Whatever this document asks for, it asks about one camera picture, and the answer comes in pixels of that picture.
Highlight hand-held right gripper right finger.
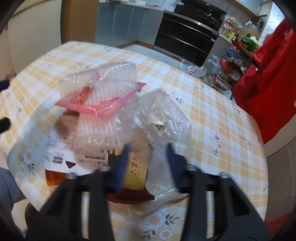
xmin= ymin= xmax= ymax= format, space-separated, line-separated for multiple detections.
xmin=166 ymin=142 xmax=271 ymax=241

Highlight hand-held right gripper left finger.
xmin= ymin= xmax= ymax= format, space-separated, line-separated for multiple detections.
xmin=25 ymin=142 xmax=133 ymax=241

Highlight brown wrapper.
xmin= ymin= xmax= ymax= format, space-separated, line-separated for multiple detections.
xmin=106 ymin=136 xmax=156 ymax=205

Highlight clear plastic bag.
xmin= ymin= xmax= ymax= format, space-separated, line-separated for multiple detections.
xmin=128 ymin=139 xmax=193 ymax=210

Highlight printed paper card package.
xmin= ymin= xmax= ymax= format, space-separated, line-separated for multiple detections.
xmin=44 ymin=110 xmax=112 ymax=186

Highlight clear ribbed plastic tray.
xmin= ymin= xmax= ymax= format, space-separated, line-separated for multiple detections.
xmin=76 ymin=113 xmax=133 ymax=151
xmin=58 ymin=62 xmax=137 ymax=105

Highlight clear labelled plastic container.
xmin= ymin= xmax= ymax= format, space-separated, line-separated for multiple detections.
xmin=136 ymin=89 xmax=193 ymax=150

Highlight pink plastic tray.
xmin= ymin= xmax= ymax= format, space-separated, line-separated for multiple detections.
xmin=55 ymin=82 xmax=147 ymax=119

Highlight cream refrigerator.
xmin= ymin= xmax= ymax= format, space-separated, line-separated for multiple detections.
xmin=7 ymin=0 xmax=63 ymax=75

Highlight checked floral tablecloth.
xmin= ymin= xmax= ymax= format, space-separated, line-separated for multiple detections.
xmin=0 ymin=41 xmax=269 ymax=241

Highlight person's grey trouser leg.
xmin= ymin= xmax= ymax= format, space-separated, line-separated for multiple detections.
xmin=0 ymin=167 xmax=27 ymax=232

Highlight white plastic bag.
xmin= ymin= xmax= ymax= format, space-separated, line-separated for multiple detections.
xmin=207 ymin=56 xmax=224 ymax=74

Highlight red apron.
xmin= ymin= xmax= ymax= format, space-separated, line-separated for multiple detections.
xmin=232 ymin=20 xmax=296 ymax=146

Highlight narrow grey cabinet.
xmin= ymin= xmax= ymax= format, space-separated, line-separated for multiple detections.
xmin=203 ymin=36 xmax=233 ymax=70

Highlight black built-in oven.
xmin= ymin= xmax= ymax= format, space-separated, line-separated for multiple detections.
xmin=154 ymin=10 xmax=221 ymax=68

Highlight grey lower cabinets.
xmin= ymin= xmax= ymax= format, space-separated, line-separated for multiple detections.
xmin=95 ymin=3 xmax=165 ymax=48

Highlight grey cabinets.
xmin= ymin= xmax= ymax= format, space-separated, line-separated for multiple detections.
xmin=238 ymin=0 xmax=271 ymax=16
xmin=95 ymin=3 xmax=165 ymax=48

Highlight green bottle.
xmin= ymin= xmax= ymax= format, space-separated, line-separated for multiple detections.
xmin=240 ymin=32 xmax=252 ymax=45

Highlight row of condiment bottles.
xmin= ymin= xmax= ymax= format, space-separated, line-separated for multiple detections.
xmin=221 ymin=15 xmax=238 ymax=39

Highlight black wok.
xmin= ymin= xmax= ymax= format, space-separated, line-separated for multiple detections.
xmin=198 ymin=13 xmax=219 ymax=26

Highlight black range hood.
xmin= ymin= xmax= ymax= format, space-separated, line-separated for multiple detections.
xmin=174 ymin=0 xmax=227 ymax=18

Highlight grey upper cabinets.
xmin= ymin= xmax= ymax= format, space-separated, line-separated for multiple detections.
xmin=238 ymin=0 xmax=271 ymax=16

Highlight wooden door frame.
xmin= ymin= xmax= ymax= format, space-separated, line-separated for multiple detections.
xmin=61 ymin=0 xmax=99 ymax=45

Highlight black wire storage rack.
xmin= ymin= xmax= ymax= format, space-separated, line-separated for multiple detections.
xmin=217 ymin=40 xmax=259 ymax=93

